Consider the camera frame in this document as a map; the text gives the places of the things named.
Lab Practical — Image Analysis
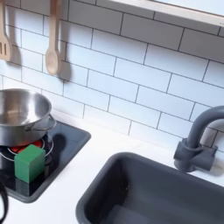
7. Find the green wooden block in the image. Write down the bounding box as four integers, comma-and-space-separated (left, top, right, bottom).
13, 143, 46, 185

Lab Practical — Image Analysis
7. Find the black stove top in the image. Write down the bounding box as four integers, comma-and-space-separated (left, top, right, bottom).
0, 120, 92, 204

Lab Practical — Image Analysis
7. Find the wooden spoon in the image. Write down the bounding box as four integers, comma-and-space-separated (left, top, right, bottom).
45, 0, 63, 76

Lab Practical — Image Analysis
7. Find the grey tap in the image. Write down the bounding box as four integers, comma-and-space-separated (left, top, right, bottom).
172, 105, 224, 173

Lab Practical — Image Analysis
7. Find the steel pot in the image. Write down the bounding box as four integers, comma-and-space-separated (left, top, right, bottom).
0, 87, 58, 147

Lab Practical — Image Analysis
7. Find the grey sink basin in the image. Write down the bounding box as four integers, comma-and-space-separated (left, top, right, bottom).
75, 151, 224, 224

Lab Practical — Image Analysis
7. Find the grey hood shelf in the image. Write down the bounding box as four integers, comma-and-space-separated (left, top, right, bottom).
108, 0, 224, 28

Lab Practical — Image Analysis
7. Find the wooden slotted spatula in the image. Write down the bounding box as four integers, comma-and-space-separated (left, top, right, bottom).
0, 0, 12, 62

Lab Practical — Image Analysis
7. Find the thin black cable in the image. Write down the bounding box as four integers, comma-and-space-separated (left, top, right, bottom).
0, 181, 10, 224

